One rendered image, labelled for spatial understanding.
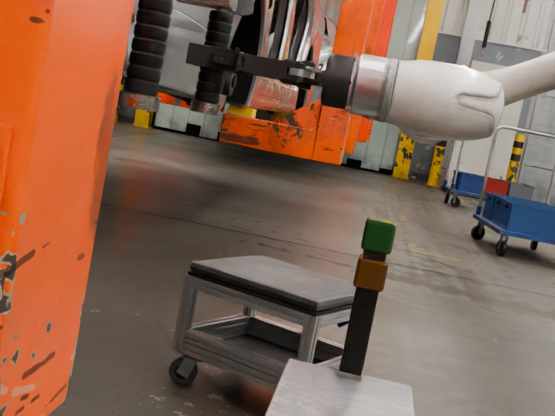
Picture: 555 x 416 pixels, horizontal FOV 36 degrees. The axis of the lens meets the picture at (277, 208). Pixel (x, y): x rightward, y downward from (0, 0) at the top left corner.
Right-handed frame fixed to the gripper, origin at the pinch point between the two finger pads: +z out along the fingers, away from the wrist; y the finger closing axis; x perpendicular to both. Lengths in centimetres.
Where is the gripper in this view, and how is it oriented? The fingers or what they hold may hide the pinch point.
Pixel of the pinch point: (213, 58)
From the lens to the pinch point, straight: 127.1
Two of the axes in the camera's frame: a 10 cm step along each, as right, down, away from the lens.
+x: 1.9, -9.8, -1.2
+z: -9.7, -2.0, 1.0
